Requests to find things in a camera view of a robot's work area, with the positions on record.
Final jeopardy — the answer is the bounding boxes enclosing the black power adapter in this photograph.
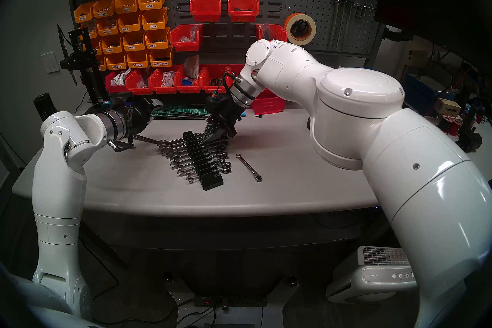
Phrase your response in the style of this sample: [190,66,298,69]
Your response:
[457,131,483,153]

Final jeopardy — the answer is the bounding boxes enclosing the black wrench holder case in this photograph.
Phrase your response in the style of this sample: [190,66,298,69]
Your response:
[182,131,224,191]

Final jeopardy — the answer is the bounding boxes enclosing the red wire spool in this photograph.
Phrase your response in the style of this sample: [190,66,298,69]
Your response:
[438,114,464,136]

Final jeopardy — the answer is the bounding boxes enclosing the yellow bin labelled HEX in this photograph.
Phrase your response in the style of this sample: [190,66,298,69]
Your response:
[149,46,174,68]

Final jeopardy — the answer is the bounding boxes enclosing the largest chrome ratchet wrench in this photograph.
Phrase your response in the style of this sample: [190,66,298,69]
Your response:
[158,133,204,148]

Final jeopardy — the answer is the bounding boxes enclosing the yellow bin labelled M2.5-6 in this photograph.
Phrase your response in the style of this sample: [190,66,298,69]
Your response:
[105,52,128,70]

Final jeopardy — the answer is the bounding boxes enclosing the black soldering tool stand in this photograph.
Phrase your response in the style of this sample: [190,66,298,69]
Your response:
[60,28,106,105]

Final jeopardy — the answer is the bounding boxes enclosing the red wall-hung parts bin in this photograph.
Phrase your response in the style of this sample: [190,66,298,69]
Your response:
[255,24,288,42]
[189,0,223,22]
[228,0,260,23]
[170,24,204,52]

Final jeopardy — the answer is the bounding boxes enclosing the black ribbed cylinder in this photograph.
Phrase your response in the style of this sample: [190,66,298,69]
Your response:
[33,93,59,121]

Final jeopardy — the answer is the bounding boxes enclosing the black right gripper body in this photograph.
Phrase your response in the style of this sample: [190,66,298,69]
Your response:
[206,95,243,138]

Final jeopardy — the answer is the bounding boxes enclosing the large chrome ratchet wrench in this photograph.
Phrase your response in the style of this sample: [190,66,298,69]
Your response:
[162,139,210,155]
[160,136,206,152]

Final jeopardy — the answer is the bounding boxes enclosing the white air purifier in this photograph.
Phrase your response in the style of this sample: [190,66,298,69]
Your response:
[327,246,419,305]

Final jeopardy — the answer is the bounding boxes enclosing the white wall switch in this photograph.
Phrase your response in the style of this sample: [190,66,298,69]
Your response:
[41,51,61,75]

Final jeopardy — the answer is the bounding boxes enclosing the yellow bin labelled M3-4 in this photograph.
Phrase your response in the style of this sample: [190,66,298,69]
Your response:
[141,7,169,31]

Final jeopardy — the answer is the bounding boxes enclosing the medium chrome ratchet wrench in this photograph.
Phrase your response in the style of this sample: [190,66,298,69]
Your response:
[168,145,228,162]
[170,150,229,167]
[172,156,227,171]

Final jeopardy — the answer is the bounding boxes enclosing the black power strip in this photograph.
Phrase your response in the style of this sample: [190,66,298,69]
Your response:
[194,295,268,308]

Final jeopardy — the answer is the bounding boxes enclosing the small cardboard box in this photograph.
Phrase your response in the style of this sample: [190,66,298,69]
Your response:
[434,98,462,116]

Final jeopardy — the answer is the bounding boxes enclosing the black soldering pen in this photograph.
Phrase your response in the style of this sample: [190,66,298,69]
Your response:
[56,24,77,86]

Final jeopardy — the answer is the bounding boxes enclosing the cream masking tape roll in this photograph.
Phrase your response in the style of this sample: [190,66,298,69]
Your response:
[284,13,317,46]

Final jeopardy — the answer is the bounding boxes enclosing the yellow bin labelled M3-6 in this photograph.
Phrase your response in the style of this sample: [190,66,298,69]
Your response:
[145,27,171,50]

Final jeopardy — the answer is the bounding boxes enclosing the dark blue crate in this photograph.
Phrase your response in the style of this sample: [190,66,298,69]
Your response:
[402,74,456,112]

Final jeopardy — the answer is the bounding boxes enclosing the yellow bin labelled M2.5-5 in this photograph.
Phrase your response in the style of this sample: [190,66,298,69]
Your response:
[126,50,150,69]

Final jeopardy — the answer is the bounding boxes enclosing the clear plastic parts bag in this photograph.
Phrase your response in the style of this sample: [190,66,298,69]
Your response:
[179,25,203,43]

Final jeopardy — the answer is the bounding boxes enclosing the yellow bin labelled M4-6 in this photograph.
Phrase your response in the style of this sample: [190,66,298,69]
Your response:
[117,12,143,33]

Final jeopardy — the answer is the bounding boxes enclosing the yellow bin labelled M3-12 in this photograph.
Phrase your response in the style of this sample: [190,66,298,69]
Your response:
[101,34,124,55]

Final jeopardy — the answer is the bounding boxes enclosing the yellow bin labelled M3-8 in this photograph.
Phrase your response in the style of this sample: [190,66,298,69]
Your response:
[122,31,147,52]

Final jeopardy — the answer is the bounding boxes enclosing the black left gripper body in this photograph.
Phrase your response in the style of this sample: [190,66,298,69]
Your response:
[124,97,155,138]

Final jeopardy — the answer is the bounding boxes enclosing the bagged user manual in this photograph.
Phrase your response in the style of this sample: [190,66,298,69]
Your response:
[184,55,200,80]

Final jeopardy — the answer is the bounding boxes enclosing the green cutting mat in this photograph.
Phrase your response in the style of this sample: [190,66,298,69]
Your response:
[152,105,211,118]

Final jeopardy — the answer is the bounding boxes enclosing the yellow bin labelled M4X4X6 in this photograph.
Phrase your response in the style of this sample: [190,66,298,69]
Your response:
[96,16,120,37]

